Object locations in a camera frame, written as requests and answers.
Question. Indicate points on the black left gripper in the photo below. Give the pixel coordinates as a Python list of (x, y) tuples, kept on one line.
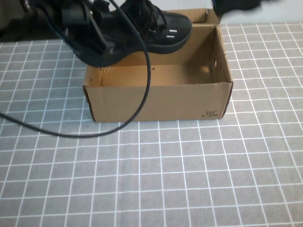
[(75, 15)]

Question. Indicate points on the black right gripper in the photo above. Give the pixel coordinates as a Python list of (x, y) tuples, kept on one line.
[(236, 6)]

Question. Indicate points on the black mesh sneaker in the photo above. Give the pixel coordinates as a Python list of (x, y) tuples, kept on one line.
[(175, 26)]

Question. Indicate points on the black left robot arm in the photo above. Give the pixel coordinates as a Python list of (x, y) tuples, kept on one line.
[(14, 19)]

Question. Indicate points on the brown cardboard shoe box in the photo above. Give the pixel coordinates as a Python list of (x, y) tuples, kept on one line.
[(165, 104)]

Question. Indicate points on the grey white-grid tablecloth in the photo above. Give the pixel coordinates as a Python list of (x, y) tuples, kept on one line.
[(213, 165)]

